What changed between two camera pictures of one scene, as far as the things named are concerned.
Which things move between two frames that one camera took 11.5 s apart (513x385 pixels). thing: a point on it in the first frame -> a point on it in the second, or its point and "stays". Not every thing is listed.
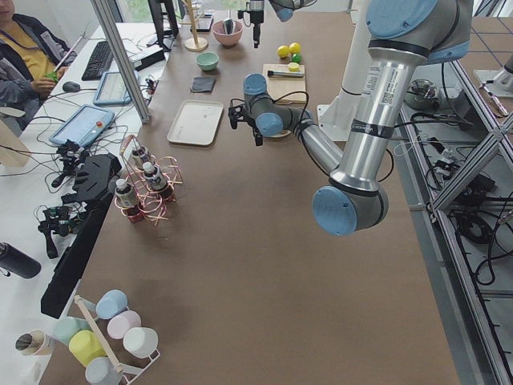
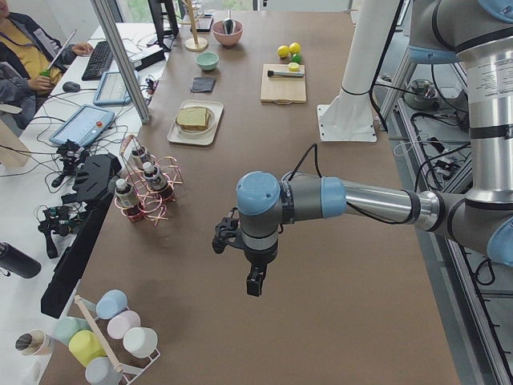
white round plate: x=284 y=132 -> x=193 y=132
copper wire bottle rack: x=149 y=188 stays
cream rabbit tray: x=195 y=123 stays
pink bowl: x=227 y=40 stays
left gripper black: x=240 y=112 -> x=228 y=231
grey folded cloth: x=203 y=83 stays
